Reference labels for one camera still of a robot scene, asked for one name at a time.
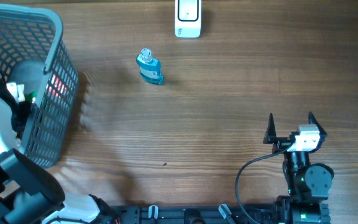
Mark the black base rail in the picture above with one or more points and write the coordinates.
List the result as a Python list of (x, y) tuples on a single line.
[(194, 214)]

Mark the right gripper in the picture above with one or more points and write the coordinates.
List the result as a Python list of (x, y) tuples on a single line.
[(281, 142)]

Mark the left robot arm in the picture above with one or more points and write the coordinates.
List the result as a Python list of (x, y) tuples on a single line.
[(29, 194)]

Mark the white barcode scanner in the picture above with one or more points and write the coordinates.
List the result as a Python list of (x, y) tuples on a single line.
[(188, 18)]

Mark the green lidded jar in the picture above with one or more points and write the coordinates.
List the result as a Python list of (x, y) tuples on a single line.
[(31, 97)]

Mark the blue mouthwash bottle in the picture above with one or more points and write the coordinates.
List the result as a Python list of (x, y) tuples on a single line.
[(150, 67)]

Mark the grey plastic shopping basket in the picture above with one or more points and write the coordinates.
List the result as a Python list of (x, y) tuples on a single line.
[(32, 53)]

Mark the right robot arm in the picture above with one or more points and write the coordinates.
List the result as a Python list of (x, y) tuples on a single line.
[(308, 184)]

